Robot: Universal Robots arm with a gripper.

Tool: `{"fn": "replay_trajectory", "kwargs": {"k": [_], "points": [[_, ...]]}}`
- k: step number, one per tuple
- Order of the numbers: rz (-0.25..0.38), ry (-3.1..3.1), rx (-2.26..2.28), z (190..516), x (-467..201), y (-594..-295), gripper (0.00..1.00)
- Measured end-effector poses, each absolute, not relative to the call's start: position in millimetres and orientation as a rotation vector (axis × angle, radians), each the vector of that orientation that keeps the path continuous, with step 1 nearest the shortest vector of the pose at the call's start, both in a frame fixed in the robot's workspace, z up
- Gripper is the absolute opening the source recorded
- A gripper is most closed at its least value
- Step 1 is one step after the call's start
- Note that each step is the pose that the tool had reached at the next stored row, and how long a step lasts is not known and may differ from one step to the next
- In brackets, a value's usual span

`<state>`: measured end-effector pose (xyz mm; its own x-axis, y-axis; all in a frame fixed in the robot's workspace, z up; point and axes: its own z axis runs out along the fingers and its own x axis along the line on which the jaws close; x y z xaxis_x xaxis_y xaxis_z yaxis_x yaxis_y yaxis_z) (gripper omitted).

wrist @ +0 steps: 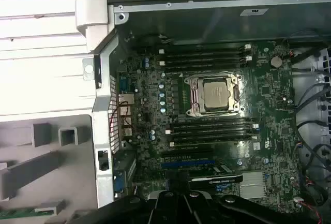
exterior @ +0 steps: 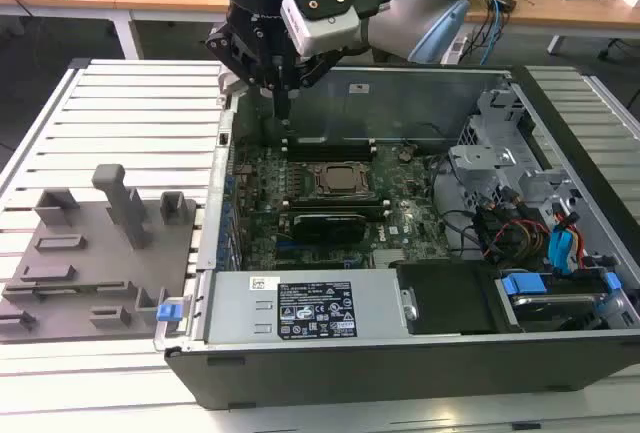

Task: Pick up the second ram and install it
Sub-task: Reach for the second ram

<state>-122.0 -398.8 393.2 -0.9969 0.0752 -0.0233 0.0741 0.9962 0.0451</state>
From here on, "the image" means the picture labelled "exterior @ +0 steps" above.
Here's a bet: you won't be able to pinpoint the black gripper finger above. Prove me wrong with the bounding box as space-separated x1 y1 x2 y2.
282 47 346 127
204 25 284 123

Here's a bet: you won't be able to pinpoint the black RAM slot bank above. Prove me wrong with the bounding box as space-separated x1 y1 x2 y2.
282 135 377 163
282 195 392 219

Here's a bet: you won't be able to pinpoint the CPU copper coloured top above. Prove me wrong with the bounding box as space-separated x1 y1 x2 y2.
323 165 362 190

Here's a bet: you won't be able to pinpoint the white power strip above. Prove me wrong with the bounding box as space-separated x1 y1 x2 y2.
441 35 469 65

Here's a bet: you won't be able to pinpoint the green motherboard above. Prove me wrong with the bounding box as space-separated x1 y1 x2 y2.
232 140 451 272

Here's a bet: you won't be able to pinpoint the black graphics card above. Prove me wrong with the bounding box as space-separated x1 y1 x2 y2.
289 211 367 245

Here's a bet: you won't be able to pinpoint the silver metal drive cage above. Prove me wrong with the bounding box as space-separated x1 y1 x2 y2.
447 87 586 234

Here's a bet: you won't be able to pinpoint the silver chipset heatsink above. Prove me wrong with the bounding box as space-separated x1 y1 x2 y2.
372 251 407 270

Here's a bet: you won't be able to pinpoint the grey parts rack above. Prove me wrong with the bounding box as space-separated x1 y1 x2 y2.
0 162 206 344

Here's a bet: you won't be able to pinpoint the grey power supply black label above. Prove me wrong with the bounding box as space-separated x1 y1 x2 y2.
204 270 412 347

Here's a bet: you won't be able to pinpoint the black plastic shroud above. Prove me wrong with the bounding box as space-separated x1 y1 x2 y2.
393 260 497 337

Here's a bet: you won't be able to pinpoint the black open PC case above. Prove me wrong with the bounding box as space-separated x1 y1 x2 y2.
152 60 640 412

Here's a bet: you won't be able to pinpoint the hard disk blue carrier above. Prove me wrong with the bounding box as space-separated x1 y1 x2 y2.
494 272 622 333

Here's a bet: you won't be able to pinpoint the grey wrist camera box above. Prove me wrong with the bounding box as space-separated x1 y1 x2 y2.
279 0 362 59

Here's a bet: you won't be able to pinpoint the CPU socket metal frame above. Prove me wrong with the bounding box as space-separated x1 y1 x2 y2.
304 160 379 202

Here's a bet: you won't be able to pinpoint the black looped wire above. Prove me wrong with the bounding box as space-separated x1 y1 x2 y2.
428 152 484 260

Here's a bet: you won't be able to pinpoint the blue hanging cable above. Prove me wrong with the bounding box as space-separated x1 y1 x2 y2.
485 0 507 67

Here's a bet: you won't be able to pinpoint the red yellow power wires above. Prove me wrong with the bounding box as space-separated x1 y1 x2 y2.
492 220 551 260

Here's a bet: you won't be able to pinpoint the blue flat data wire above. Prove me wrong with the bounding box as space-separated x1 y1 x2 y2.
547 230 586 275

